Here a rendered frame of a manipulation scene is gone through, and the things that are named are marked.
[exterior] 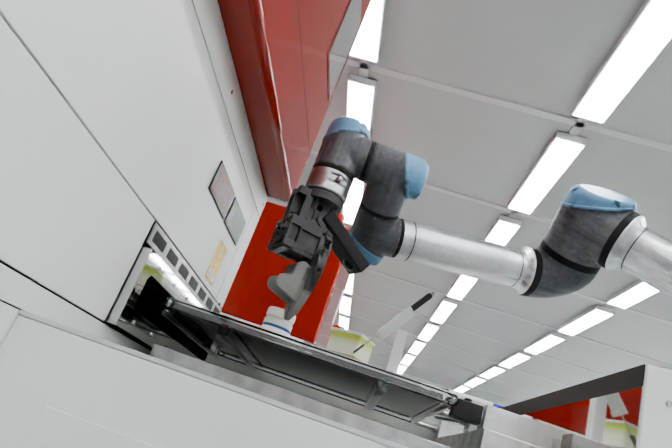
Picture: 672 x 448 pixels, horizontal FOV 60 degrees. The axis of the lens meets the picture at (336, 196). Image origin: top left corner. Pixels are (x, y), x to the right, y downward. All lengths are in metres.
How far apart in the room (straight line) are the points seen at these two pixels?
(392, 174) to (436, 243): 0.17
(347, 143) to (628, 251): 0.52
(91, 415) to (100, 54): 0.29
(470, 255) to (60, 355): 0.76
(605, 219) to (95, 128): 0.87
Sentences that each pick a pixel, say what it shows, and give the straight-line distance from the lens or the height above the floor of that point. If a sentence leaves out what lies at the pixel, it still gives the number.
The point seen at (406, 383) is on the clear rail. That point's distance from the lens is 0.70.
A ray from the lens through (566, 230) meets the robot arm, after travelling 1.15.
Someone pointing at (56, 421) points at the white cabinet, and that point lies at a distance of 0.52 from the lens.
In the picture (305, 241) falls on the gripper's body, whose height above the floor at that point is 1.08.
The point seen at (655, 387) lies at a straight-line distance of 0.62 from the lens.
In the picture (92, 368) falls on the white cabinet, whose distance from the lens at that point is 0.52.
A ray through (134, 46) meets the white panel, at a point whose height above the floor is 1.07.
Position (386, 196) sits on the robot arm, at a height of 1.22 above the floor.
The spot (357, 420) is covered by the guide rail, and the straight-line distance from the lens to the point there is 0.75.
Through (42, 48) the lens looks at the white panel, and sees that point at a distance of 0.48.
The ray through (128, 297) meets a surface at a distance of 0.71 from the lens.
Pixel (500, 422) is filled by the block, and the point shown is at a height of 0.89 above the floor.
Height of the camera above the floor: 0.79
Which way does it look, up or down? 23 degrees up
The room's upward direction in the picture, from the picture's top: 20 degrees clockwise
